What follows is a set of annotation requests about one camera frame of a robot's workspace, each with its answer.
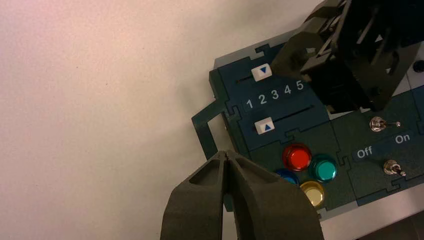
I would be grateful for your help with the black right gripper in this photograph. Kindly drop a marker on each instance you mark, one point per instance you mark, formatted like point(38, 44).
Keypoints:
point(364, 66)

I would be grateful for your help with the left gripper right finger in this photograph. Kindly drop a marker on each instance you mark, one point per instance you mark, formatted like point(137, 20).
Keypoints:
point(271, 212)

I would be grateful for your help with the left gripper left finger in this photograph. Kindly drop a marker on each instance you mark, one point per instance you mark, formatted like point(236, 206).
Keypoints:
point(195, 212)

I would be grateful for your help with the white slider knob down arrow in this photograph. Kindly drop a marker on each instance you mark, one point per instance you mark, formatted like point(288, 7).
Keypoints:
point(261, 72)

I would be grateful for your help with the white slider knob up arrow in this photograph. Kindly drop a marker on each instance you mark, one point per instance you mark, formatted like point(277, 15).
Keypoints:
point(264, 126)

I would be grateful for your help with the blue round push button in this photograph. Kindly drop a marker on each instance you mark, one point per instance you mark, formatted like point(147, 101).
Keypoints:
point(288, 178)

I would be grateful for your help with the yellow round push button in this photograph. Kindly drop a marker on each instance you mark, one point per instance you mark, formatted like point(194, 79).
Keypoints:
point(313, 194)

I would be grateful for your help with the red round push button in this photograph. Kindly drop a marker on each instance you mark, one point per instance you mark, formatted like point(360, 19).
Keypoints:
point(297, 157)

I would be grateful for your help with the green round push button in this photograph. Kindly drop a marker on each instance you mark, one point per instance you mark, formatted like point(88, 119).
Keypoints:
point(323, 169)

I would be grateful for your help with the dark teal grey control box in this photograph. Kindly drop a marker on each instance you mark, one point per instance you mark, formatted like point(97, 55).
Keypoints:
point(298, 111)

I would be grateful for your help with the metal toggle switch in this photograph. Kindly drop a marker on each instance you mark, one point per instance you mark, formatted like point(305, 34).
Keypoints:
point(377, 124)
point(391, 167)

